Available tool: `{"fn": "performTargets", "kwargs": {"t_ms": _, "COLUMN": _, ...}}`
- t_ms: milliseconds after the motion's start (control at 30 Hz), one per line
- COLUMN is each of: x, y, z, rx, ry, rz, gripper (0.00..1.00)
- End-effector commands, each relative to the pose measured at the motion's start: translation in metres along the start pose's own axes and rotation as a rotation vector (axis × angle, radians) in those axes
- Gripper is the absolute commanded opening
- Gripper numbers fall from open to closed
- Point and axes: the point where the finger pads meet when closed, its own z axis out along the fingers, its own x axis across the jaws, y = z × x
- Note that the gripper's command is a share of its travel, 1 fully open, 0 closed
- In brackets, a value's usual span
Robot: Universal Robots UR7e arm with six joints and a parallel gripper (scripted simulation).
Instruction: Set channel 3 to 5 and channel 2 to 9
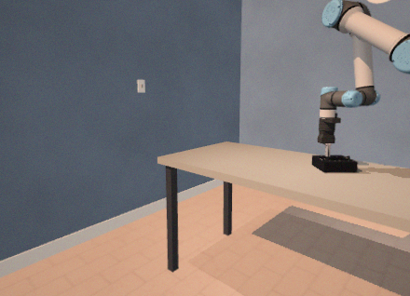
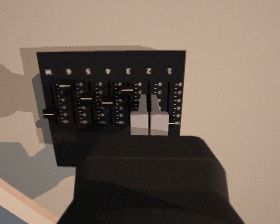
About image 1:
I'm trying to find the black lighting desk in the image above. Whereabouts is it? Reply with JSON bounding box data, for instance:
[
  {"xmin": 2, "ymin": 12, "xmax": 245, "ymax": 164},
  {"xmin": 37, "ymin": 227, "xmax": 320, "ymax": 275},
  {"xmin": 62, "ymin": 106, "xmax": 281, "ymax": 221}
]
[{"xmin": 312, "ymin": 155, "xmax": 358, "ymax": 173}]

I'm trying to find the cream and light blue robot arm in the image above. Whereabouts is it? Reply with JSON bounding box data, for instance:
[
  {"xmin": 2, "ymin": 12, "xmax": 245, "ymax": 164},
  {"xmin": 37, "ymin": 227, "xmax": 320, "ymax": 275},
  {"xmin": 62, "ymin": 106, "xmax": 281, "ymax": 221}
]
[{"xmin": 320, "ymin": 0, "xmax": 410, "ymax": 110}]

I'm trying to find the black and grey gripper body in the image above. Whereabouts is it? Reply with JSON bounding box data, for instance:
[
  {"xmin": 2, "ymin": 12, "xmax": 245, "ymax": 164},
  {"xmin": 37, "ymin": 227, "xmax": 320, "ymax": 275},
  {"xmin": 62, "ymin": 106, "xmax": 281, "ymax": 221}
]
[{"xmin": 318, "ymin": 109, "xmax": 341, "ymax": 143}]

